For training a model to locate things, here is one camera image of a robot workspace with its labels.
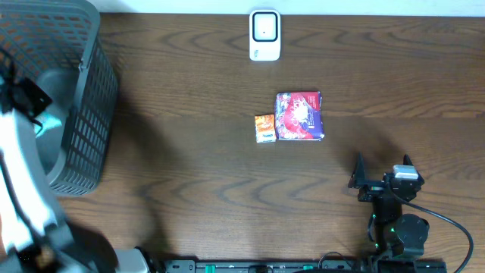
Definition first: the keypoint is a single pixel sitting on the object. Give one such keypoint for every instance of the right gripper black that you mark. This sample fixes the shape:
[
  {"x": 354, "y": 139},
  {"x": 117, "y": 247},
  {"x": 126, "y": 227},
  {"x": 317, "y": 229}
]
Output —
[{"x": 373, "y": 189}]

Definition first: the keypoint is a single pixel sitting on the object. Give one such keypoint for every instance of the red purple snack packet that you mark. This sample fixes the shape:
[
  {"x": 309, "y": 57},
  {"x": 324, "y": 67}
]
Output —
[{"x": 298, "y": 116}]

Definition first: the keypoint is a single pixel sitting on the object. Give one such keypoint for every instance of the small orange box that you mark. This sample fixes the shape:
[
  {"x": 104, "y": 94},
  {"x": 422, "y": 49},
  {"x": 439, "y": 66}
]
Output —
[{"x": 264, "y": 129}]

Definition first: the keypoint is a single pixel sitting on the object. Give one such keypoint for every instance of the teal wet wipes packet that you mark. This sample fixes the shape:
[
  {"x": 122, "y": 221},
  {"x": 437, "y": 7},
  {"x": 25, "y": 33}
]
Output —
[{"x": 45, "y": 122}]

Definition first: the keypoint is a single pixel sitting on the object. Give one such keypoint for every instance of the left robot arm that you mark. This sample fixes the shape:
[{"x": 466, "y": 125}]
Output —
[{"x": 36, "y": 233}]

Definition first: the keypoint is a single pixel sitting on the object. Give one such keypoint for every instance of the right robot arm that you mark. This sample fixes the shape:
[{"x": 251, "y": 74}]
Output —
[{"x": 399, "y": 237}]

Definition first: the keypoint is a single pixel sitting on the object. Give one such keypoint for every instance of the grey plastic mesh basket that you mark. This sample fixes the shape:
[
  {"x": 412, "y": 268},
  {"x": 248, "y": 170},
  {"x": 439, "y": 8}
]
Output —
[{"x": 56, "y": 45}]

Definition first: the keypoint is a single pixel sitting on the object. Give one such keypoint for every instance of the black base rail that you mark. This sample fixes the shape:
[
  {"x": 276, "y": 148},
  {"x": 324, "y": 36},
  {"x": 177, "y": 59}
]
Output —
[{"x": 328, "y": 265}]

